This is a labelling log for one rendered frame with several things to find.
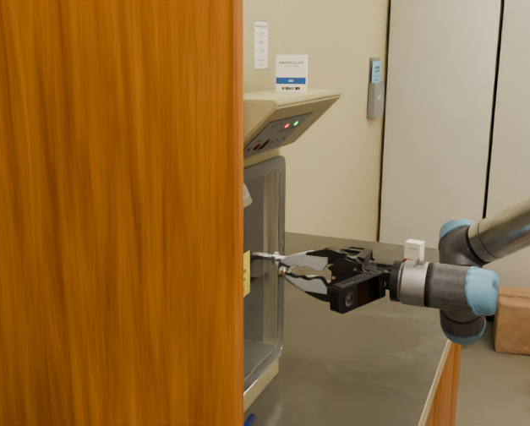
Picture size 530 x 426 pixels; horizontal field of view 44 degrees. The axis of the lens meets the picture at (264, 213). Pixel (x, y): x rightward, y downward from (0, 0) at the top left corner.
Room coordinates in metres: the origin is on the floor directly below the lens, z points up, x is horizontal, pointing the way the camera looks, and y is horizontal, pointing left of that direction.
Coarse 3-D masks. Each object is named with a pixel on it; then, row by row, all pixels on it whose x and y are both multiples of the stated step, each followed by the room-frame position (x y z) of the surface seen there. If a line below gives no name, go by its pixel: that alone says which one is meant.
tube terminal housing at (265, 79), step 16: (256, 0) 1.12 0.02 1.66; (272, 0) 1.18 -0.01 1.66; (256, 16) 1.12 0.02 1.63; (272, 16) 1.18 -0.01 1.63; (272, 32) 1.18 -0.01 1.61; (272, 48) 1.18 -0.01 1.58; (272, 64) 1.18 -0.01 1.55; (256, 80) 1.12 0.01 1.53; (272, 80) 1.18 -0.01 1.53; (256, 160) 1.12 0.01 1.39; (272, 368) 1.20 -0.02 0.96; (256, 384) 1.12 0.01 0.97
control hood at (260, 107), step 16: (256, 96) 0.97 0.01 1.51; (272, 96) 0.97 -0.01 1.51; (288, 96) 0.97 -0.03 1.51; (304, 96) 1.00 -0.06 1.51; (320, 96) 1.07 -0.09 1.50; (336, 96) 1.16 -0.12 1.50; (256, 112) 0.90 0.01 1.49; (272, 112) 0.90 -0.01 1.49; (288, 112) 0.97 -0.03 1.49; (304, 112) 1.06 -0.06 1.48; (320, 112) 1.16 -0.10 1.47; (256, 128) 0.90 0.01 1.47; (304, 128) 1.18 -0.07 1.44; (288, 144) 1.18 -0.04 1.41
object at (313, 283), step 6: (288, 276) 1.10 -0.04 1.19; (294, 276) 1.10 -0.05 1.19; (300, 276) 1.10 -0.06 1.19; (306, 276) 1.10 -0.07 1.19; (312, 276) 1.13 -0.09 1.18; (318, 276) 1.09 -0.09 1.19; (294, 282) 1.10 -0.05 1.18; (300, 282) 1.09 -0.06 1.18; (306, 282) 1.09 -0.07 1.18; (312, 282) 1.08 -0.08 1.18; (318, 282) 1.08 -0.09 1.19; (324, 282) 1.08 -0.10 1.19; (300, 288) 1.09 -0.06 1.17; (306, 288) 1.09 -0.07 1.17; (312, 288) 1.08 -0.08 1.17; (318, 288) 1.08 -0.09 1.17; (324, 288) 1.07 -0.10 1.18
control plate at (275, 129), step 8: (312, 112) 1.10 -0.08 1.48; (280, 120) 0.96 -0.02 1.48; (288, 120) 1.01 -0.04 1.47; (296, 120) 1.05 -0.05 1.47; (304, 120) 1.11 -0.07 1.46; (264, 128) 0.93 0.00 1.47; (272, 128) 0.97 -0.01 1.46; (280, 128) 1.01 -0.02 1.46; (288, 128) 1.06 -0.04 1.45; (296, 128) 1.11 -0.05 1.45; (256, 136) 0.93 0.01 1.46; (264, 136) 0.97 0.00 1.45; (272, 136) 1.02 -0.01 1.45; (280, 136) 1.06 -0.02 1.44; (288, 136) 1.12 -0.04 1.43; (256, 144) 0.98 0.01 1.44; (272, 144) 1.07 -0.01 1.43; (280, 144) 1.12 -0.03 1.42; (248, 152) 0.98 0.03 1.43; (256, 152) 1.03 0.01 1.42
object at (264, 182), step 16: (272, 160) 1.15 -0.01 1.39; (256, 176) 1.09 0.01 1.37; (272, 176) 1.15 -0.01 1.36; (256, 192) 1.09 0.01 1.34; (272, 192) 1.16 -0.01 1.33; (256, 208) 1.09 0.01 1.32; (272, 208) 1.16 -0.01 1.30; (256, 224) 1.09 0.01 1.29; (272, 224) 1.16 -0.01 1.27; (256, 240) 1.09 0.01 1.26; (272, 240) 1.16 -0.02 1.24; (256, 256) 1.09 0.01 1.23; (272, 256) 1.16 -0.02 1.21; (256, 272) 1.09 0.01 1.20; (272, 272) 1.16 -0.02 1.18; (256, 288) 1.09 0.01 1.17; (272, 288) 1.16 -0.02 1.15; (256, 304) 1.09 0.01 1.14; (272, 304) 1.16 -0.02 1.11; (256, 320) 1.09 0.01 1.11; (272, 320) 1.16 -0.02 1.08; (256, 336) 1.09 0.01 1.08; (272, 336) 1.16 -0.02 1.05; (256, 352) 1.09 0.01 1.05; (272, 352) 1.16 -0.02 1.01; (256, 368) 1.09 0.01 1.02
